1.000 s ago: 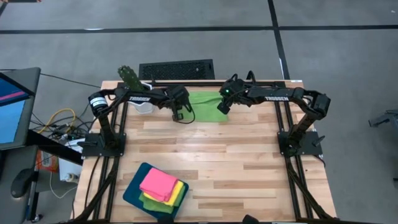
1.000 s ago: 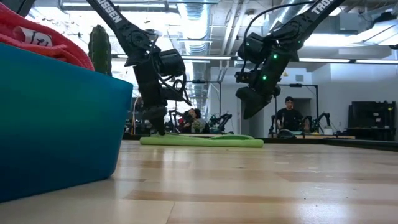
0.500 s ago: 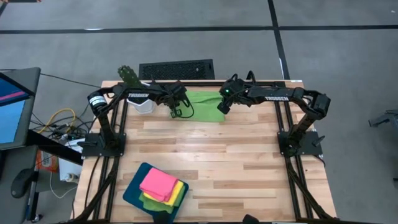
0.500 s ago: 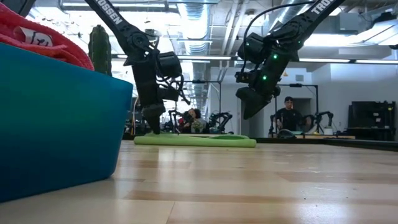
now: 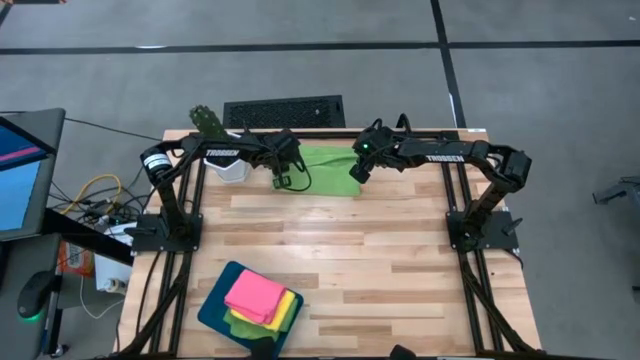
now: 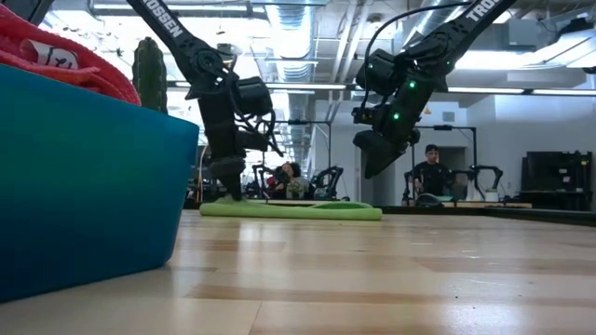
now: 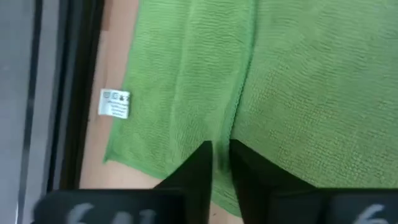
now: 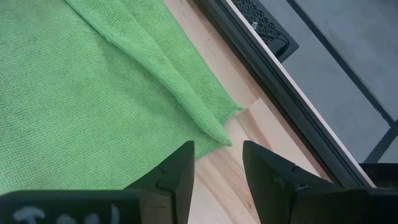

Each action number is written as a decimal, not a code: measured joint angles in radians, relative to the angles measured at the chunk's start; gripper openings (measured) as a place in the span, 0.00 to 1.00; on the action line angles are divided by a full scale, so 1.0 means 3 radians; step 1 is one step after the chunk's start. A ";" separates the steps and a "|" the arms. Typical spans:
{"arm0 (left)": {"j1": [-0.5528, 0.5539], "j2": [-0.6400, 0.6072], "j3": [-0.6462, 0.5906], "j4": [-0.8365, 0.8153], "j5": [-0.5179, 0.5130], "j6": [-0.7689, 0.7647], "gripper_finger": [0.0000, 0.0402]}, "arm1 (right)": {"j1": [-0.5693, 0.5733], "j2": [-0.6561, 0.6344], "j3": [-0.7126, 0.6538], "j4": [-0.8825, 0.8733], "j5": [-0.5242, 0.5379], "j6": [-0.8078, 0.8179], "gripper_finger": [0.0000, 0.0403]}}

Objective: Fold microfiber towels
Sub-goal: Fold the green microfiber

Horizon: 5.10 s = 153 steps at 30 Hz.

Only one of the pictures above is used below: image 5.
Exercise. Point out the orange package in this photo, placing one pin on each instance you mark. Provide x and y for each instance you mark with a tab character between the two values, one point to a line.
75	260

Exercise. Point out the black rounded object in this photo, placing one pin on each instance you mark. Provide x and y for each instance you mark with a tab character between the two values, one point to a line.
263	350
402	353

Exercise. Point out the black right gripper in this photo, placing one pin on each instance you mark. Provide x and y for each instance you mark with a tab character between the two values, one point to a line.
375	145

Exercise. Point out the grey floor stand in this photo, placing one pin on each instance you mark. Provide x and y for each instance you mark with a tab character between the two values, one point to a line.
620	189

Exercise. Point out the green microfiber towel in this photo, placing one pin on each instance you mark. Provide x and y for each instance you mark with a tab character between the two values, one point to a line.
330	170
245	330

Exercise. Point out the white adapter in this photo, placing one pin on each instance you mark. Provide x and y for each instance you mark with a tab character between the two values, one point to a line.
120	235

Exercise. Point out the blue plastic tray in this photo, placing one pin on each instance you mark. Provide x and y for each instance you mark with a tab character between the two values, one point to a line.
210	310

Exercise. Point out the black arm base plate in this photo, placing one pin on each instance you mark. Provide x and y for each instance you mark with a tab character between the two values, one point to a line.
505	237
150	242

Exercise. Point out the yellow microfiber towel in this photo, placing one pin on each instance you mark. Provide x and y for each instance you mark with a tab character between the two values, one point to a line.
280	312

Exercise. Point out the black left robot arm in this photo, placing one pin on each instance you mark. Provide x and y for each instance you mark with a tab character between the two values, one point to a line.
220	150

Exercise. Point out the black desk beam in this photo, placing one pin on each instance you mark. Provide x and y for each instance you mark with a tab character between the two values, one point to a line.
85	235

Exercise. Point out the dark grey desk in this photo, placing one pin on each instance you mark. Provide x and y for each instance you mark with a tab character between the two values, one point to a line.
7	325

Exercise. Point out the white box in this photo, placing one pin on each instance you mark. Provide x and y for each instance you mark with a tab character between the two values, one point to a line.
112	270

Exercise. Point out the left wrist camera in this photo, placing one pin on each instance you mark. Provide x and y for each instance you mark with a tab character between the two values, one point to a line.
282	181

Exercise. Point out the monitor with blue screen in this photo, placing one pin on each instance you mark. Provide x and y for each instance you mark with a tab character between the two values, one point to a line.
20	200

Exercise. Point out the black aluminium table frame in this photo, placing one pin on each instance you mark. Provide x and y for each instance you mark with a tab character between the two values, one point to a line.
325	134

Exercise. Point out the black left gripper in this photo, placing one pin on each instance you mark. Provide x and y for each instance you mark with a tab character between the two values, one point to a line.
284	147

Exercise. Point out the white hexagonal plant pot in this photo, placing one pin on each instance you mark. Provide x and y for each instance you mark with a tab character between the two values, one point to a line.
232	172

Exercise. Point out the black clamp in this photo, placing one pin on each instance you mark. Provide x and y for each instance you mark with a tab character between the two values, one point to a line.
404	121

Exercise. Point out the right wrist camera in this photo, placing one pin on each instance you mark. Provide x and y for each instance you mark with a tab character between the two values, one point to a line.
360	173

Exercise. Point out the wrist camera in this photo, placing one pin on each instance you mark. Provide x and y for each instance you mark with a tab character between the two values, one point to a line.
282	181
360	173

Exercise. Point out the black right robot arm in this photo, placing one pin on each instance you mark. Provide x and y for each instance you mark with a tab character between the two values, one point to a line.
450	155

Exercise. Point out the pink microfiber towel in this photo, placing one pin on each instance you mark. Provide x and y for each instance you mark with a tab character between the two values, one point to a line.
255	295

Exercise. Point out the black computer mouse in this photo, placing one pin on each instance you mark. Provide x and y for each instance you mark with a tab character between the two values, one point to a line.
34	295

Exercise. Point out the black keyboard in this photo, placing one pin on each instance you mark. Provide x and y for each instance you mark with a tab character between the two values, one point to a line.
285	112

